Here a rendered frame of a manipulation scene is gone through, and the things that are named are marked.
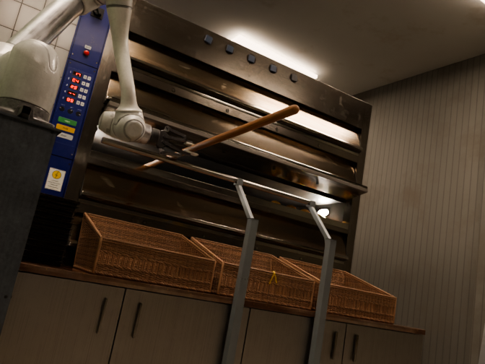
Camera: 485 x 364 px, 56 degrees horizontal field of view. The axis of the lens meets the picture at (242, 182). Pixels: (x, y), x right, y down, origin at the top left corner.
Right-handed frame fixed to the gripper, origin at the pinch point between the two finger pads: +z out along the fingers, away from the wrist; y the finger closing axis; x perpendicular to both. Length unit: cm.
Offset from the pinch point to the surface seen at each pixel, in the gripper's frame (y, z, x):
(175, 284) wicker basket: 60, 8, -6
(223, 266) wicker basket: 48, 30, -7
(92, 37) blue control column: -56, -47, -53
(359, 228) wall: -34, 318, -228
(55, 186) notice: 25, -46, -53
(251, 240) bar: 34, 37, 4
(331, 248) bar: 29, 84, 4
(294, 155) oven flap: -33, 92, -55
